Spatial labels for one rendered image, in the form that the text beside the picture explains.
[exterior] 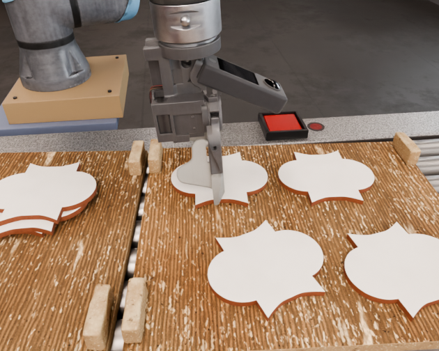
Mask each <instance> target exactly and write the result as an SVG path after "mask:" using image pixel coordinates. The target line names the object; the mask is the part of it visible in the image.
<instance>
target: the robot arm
mask: <svg viewBox="0 0 439 351"><path fill-rule="evenodd" d="M2 1H3V2H4V5H5V7H6V11H7V13H8V17H9V20H10V23H11V26H12V28H13V32H14V34H15V38H16V41H17V44H18V47H19V49H20V70H19V75H20V79H21V82H22V85H23V87H25V88H26V89H28V90H30V91H36V92H54V91H62V90H66V89H69V88H73V87H76V86H78V85H80V84H83V83H84V82H85V81H87V80H88V79H89V78H90V76H91V69H90V65H89V63H88V61H87V59H86V57H85V55H84V54H83V52H82V51H81V49H80V48H79V45H78V44H77V42H76V40H75V36H74V33H73V28H77V27H83V26H92V25H97V24H106V23H112V22H114V23H119V22H121V21H124V20H130V19H132V18H133V17H134V16H135V15H136V14H137V12H138V10H139V2H140V0H2ZM149 4H150V9H151V17H152V21H153V30H154V34H155V38H147V39H146V42H145V46H144V48H143V51H144V58H145V61H148V67H149V71H150V75H151V82H152V86H151V88H150V91H149V100H150V104H151V108H152V112H153V118H154V122H155V129H156V133H157V140H158V143H161V142H170V141H173V142H174V143H181V142H190V141H194V143H193V144H192V158H191V160H190V161H189V162H187V163H186V164H184V165H182V166H180V167H179V168H178V169H177V172H176V175H177V179H178V180H179V181H180V182H182V183H184V184H189V185H196V186H201V187H208V188H211V189H212V190H213V200H214V205H219V204H220V201H221V199H222V197H223V195H224V174H223V164H222V147H221V139H220V132H221V131H223V124H222V107H221V104H222V103H221V98H220V95H221V94H222V93H225V94H227V95H230V96H232V97H235V98H238V99H239V100H242V101H245V102H248V103H250V104H253V105H255V106H258V107H260V108H262V109H266V110H268V111H271V112H273V113H275V114H278V113H280V112H281V110H282V109H283V108H284V105H285V104H286V103H287V97H286V95H285V93H284V91H283V89H282V87H281V85H280V83H278V82H276V81H275V80H273V79H268V78H266V77H264V76H261V75H259V74H256V73H255V72H252V71H250V70H247V69H245V68H242V67H240V66H238V65H236V64H233V63H231V62H228V61H226V60H224V59H222V58H219V57H217V56H214V55H213V54H215V53H216V52H218V51H219V50H220V48H221V37H220V32H221V30H222V21H221V10H220V0H149ZM152 90H153V92H152V93H151V91H152ZM151 99H152V102H151ZM206 145H207V146H208V154H209V162H207V155H206Z"/></svg>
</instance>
